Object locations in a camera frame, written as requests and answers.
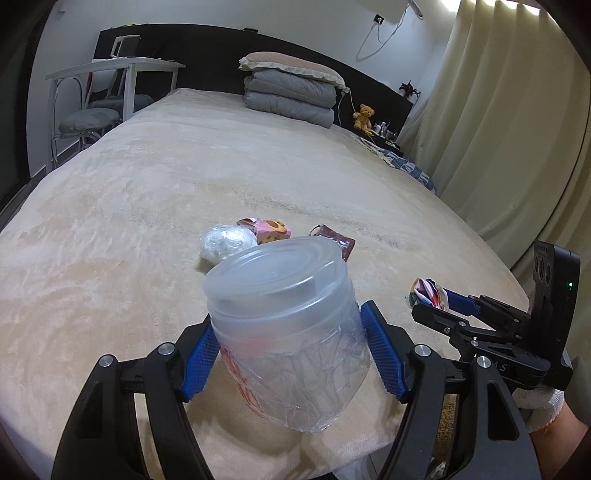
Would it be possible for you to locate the colourful wrapper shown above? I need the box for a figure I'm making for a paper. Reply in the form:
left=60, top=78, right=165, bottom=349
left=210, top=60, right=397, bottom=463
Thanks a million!
left=406, top=278, right=449, bottom=311

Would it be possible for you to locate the clear plastic jar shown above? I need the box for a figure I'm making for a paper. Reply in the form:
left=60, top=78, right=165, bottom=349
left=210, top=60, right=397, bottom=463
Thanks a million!
left=204, top=236, right=370, bottom=433

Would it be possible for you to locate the white tissue pack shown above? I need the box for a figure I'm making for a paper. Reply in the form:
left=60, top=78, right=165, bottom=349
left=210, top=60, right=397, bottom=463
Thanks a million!
left=200, top=225, right=257, bottom=265

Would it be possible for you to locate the brown snack wrapper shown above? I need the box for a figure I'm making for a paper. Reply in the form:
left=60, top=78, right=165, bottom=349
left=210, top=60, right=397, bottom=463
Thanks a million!
left=308, top=224, right=356, bottom=262

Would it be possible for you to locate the pink paw print pack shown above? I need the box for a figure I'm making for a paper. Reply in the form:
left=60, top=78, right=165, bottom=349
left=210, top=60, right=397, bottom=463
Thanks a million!
left=236, top=218, right=291, bottom=245

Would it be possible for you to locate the right hand white glove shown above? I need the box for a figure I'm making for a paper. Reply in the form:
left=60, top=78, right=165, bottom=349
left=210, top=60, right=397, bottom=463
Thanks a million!
left=512, top=385, right=565, bottom=433

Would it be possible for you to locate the blue patterned cloth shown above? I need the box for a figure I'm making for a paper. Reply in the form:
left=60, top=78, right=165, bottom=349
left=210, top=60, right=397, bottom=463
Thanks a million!
left=356, top=137, right=437, bottom=194

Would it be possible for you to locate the beige bed blanket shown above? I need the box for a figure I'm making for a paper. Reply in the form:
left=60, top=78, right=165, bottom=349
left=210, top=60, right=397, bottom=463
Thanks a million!
left=1, top=89, right=528, bottom=479

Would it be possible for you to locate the cream curtain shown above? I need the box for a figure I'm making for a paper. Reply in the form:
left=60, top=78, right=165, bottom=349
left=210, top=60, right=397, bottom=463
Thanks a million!
left=398, top=1, right=590, bottom=292

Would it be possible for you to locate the brown teddy bear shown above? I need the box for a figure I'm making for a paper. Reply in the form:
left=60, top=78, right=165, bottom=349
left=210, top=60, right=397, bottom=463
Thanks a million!
left=353, top=104, right=375, bottom=132

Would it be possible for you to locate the dark potted plant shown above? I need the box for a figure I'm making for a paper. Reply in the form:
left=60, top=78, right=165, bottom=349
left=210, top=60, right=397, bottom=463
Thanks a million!
left=399, top=81, right=421, bottom=100

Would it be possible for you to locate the chair with grey cushion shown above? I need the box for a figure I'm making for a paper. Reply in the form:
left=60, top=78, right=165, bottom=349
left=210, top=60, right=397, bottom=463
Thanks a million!
left=54, top=34, right=157, bottom=153

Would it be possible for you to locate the folded grey quilt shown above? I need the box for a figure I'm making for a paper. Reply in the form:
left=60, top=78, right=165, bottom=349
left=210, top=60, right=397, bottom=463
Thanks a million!
left=243, top=69, right=337, bottom=128

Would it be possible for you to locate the beige frilled pillow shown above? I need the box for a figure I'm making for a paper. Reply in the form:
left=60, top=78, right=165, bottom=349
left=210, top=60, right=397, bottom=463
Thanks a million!
left=238, top=51, right=348, bottom=91

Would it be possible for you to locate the white side table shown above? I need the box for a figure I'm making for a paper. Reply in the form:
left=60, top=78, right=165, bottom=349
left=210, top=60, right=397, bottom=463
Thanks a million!
left=46, top=57, right=185, bottom=170

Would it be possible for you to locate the black headboard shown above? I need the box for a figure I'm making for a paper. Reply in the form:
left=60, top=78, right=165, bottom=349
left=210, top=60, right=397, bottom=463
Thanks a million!
left=94, top=24, right=413, bottom=133

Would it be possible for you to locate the black tracking camera box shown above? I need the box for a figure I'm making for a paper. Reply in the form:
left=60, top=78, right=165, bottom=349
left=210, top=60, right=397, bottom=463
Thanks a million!
left=531, top=240, right=580, bottom=325

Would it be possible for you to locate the white charger cable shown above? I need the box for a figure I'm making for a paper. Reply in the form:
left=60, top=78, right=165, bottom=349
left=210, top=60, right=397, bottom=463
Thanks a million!
left=337, top=0, right=424, bottom=126

